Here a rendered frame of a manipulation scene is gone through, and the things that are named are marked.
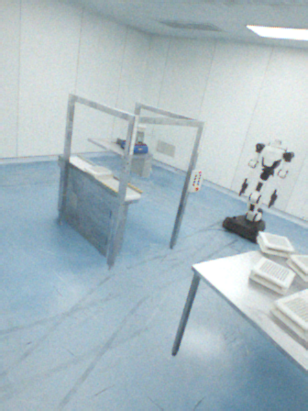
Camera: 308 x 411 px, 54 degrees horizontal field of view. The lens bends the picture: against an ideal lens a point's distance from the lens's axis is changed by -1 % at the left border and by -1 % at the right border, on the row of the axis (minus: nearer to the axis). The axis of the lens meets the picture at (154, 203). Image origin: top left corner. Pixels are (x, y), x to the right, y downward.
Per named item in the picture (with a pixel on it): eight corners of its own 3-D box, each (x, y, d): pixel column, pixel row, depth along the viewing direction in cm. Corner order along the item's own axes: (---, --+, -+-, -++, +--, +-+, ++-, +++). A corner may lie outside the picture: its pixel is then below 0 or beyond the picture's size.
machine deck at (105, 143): (152, 158, 303) (153, 154, 302) (122, 160, 278) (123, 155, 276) (115, 141, 342) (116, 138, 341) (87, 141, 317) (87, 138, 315)
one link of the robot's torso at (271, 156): (261, 163, 466) (269, 141, 453) (283, 171, 448) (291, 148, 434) (254, 165, 444) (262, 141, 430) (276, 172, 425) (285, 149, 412)
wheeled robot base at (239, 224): (240, 218, 521) (247, 201, 508) (269, 232, 493) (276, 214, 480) (224, 227, 473) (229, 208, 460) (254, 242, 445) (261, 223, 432)
